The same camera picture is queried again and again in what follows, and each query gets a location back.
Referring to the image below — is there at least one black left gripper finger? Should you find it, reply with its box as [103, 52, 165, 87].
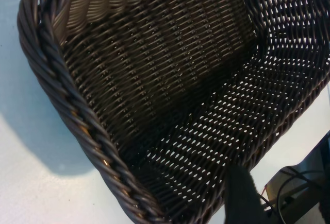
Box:
[223, 166, 268, 224]

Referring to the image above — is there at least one dark brown woven wicker basket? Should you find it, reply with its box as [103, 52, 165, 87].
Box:
[15, 0, 330, 224]

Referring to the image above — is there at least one thin black wire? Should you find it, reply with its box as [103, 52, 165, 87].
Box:
[276, 166, 330, 224]

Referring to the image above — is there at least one black equipment with cables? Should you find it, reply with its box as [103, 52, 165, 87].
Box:
[265, 164, 330, 224]

